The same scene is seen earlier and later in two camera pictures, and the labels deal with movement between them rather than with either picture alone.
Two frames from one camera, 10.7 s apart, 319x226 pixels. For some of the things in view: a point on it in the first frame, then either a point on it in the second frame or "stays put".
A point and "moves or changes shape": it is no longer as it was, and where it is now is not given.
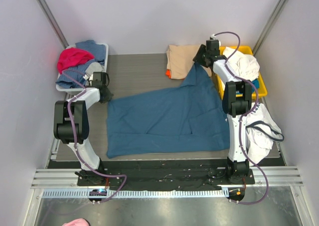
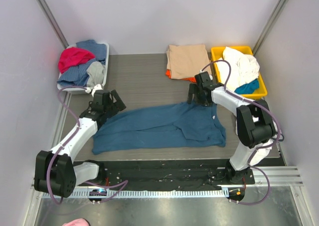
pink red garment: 71,57 stays put
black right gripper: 200,57 -> 193,94
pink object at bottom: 79,222 stays put
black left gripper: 107,95 -> 112,104
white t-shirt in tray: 244,66 stays put
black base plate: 166,173 stays put
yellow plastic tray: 261,91 stays put
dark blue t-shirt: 189,117 moves or changes shape
